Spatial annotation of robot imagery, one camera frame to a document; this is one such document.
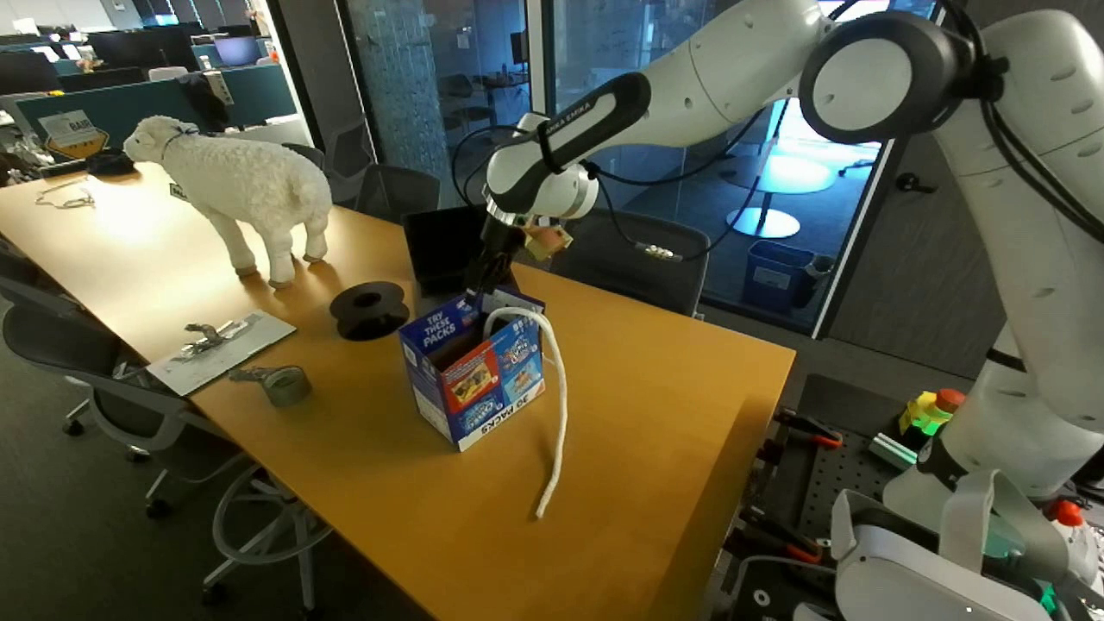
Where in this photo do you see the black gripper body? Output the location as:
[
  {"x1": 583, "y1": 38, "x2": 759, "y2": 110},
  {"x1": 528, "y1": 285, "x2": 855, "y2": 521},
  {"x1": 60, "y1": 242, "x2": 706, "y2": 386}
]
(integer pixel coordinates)
[{"x1": 472, "y1": 216, "x2": 528, "y2": 284}]

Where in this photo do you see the white braided rope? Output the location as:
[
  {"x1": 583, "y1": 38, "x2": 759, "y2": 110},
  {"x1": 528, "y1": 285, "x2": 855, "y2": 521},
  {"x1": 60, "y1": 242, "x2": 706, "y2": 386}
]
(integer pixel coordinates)
[{"x1": 481, "y1": 305, "x2": 573, "y2": 525}]

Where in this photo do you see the blue cardboard snack box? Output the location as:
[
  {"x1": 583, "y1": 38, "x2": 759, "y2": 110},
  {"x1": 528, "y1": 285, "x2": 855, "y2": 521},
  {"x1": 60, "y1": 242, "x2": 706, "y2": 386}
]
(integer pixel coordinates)
[{"x1": 398, "y1": 278, "x2": 548, "y2": 455}]

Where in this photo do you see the small grey terminal box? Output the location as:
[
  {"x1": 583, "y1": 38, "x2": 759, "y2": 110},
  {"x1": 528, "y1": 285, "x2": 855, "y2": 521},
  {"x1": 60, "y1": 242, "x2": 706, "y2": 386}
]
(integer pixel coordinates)
[{"x1": 867, "y1": 426, "x2": 926, "y2": 469}]

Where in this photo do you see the black open laptop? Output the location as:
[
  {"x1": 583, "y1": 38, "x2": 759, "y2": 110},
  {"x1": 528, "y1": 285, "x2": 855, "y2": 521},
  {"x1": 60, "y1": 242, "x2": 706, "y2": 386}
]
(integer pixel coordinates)
[{"x1": 401, "y1": 200, "x2": 516, "y2": 308}]

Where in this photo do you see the black tape roll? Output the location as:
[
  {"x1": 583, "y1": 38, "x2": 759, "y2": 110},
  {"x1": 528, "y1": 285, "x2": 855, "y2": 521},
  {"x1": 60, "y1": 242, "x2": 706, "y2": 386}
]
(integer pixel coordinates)
[{"x1": 328, "y1": 278, "x2": 413, "y2": 341}]

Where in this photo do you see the dark office chair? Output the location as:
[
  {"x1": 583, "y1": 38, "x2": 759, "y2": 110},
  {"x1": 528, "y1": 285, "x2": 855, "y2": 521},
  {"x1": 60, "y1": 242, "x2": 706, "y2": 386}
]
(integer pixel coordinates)
[
  {"x1": 0, "y1": 271, "x2": 201, "y2": 521},
  {"x1": 347, "y1": 162, "x2": 446, "y2": 228},
  {"x1": 553, "y1": 208, "x2": 715, "y2": 322}
]

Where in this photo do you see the white toy sheep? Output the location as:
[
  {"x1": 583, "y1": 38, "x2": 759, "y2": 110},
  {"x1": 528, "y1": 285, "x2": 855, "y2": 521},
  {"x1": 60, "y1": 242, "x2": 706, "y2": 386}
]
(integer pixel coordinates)
[{"x1": 120, "y1": 110, "x2": 337, "y2": 285}]

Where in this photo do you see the round white table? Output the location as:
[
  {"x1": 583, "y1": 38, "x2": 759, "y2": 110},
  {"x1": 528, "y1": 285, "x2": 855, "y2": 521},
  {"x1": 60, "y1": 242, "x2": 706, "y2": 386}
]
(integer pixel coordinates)
[{"x1": 721, "y1": 157, "x2": 832, "y2": 244}]

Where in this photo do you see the clipboard with white paper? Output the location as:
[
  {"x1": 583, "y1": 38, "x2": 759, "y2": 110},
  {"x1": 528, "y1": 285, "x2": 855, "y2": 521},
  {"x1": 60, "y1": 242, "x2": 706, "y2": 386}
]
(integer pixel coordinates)
[{"x1": 145, "y1": 309, "x2": 297, "y2": 401}]

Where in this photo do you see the blue storage bin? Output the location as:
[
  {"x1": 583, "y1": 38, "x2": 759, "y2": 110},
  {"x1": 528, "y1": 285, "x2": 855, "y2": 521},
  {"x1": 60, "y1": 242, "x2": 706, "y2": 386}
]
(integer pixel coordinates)
[{"x1": 742, "y1": 239, "x2": 834, "y2": 313}]

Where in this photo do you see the black computer monitor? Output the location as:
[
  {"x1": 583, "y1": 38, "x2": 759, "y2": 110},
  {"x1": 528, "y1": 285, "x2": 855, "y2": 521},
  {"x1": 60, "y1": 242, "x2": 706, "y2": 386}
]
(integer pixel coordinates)
[
  {"x1": 85, "y1": 29, "x2": 201, "y2": 73},
  {"x1": 211, "y1": 30, "x2": 268, "y2": 70}
]

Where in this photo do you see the black breadboard mounting table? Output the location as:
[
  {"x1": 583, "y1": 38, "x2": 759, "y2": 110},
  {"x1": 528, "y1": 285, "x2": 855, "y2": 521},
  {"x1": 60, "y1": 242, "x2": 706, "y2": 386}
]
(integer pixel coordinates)
[{"x1": 712, "y1": 372, "x2": 1104, "y2": 621}]

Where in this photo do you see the blue cubicle partition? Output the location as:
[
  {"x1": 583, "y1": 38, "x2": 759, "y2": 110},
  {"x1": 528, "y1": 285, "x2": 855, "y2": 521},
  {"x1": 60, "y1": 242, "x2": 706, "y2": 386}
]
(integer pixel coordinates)
[{"x1": 13, "y1": 61, "x2": 297, "y2": 149}]

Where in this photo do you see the small black object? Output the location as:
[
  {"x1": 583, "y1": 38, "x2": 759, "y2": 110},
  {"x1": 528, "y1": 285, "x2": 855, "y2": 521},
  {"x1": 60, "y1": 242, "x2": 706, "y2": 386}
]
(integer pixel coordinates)
[{"x1": 82, "y1": 144, "x2": 137, "y2": 180}]

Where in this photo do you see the paper sign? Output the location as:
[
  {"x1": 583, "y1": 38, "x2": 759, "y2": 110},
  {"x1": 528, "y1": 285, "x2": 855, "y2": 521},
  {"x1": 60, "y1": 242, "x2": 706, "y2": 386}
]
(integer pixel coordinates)
[{"x1": 37, "y1": 106, "x2": 109, "y2": 157}]

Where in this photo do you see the yellow red emergency stop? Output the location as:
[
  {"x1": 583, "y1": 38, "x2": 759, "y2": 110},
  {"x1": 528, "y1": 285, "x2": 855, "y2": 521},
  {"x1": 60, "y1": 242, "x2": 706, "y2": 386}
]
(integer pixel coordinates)
[{"x1": 901, "y1": 386, "x2": 971, "y2": 443}]

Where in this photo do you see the red capped white bottle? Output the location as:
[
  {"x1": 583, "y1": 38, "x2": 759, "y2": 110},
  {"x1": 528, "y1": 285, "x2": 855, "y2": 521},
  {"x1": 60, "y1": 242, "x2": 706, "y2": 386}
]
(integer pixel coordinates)
[{"x1": 1050, "y1": 495, "x2": 1104, "y2": 581}]

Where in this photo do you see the chair base with foot ring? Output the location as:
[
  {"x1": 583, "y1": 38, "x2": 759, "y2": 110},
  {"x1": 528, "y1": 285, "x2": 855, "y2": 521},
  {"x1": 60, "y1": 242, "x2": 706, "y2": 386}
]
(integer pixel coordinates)
[{"x1": 197, "y1": 460, "x2": 337, "y2": 615}]

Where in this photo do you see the red handled clamp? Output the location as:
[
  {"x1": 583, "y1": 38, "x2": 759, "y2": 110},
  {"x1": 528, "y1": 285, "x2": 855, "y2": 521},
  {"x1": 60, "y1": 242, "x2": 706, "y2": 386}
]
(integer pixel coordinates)
[
  {"x1": 772, "y1": 410, "x2": 848, "y2": 455},
  {"x1": 735, "y1": 521, "x2": 838, "y2": 570}
]

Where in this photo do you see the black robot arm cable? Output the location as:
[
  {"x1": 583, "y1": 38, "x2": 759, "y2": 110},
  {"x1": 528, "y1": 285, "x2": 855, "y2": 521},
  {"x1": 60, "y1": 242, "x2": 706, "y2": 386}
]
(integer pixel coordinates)
[{"x1": 446, "y1": 0, "x2": 1104, "y2": 252}]

